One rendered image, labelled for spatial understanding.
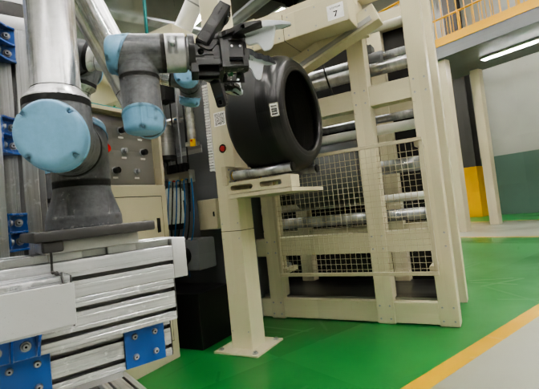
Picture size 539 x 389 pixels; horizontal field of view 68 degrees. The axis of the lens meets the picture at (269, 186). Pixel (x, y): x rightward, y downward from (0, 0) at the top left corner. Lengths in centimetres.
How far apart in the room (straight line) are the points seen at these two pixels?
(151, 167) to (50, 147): 146
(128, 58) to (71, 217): 33
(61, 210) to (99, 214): 7
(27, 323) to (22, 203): 44
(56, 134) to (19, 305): 28
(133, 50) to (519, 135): 1034
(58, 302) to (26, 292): 5
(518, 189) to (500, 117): 175
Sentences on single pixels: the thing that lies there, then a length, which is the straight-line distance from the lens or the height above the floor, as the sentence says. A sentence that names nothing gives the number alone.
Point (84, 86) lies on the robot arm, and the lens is 156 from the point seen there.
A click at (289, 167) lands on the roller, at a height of 90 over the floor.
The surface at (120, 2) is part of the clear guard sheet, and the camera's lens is 237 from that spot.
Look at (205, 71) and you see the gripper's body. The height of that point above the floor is 100.
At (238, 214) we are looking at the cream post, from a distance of 208.
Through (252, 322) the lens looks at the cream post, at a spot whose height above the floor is 14.
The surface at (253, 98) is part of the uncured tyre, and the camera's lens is 182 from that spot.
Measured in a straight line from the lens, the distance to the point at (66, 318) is 76.
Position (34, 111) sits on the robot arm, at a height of 92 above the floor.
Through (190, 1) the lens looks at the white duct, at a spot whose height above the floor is 211.
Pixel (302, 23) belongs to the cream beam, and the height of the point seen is 170.
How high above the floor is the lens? 72
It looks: 3 degrees up
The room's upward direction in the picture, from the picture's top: 6 degrees counter-clockwise
